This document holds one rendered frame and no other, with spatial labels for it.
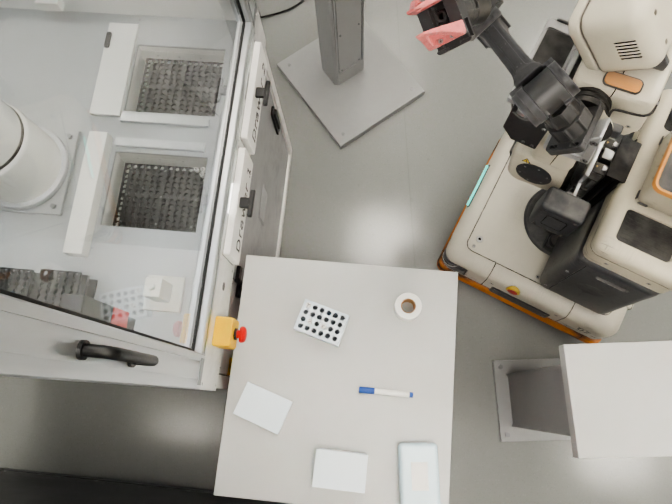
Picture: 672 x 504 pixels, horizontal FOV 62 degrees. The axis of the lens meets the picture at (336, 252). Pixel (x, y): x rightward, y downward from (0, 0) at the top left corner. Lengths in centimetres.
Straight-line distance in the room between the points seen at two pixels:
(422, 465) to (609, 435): 48
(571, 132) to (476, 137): 135
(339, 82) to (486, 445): 161
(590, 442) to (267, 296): 90
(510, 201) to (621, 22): 109
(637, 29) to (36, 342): 107
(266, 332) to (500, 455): 115
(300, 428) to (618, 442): 79
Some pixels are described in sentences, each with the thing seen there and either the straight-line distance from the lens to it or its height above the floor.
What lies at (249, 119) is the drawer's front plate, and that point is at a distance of 153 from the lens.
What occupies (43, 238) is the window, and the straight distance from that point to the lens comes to 74.
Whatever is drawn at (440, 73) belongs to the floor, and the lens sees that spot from 269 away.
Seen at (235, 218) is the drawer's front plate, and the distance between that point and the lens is 143.
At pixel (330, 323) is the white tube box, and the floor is 80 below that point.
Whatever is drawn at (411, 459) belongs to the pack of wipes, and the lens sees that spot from 146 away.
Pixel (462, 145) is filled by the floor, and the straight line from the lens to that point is 253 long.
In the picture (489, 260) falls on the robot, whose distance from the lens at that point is 208.
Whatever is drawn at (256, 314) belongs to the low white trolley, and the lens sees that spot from 153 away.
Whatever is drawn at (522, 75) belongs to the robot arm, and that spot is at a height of 125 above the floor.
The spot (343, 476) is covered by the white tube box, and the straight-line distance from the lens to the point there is 145.
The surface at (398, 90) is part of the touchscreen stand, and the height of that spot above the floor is 3.
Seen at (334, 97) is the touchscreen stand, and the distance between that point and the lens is 256.
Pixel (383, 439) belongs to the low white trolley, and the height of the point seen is 76.
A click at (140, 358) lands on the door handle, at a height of 145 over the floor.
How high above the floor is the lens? 225
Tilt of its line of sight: 75 degrees down
